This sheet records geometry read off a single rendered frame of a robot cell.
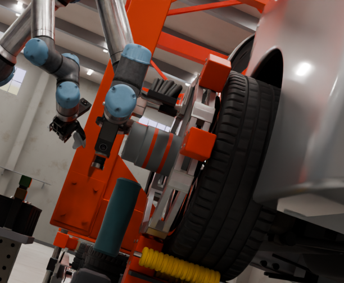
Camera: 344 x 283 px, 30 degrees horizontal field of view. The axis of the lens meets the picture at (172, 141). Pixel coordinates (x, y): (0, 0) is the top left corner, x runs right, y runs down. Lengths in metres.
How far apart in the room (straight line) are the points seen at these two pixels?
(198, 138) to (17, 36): 0.89
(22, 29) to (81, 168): 0.58
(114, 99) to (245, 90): 0.52
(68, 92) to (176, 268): 0.64
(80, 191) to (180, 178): 0.77
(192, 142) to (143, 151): 0.31
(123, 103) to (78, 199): 0.99
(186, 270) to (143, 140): 0.43
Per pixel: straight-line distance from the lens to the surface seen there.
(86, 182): 2.53
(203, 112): 1.87
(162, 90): 1.93
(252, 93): 1.94
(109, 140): 1.77
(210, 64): 1.96
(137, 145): 2.04
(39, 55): 2.02
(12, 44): 2.38
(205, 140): 1.77
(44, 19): 2.11
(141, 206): 2.55
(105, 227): 2.16
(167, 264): 1.94
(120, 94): 1.59
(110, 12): 1.81
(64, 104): 2.07
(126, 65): 1.63
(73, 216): 2.52
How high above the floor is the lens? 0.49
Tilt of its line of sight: 11 degrees up
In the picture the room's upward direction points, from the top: 19 degrees clockwise
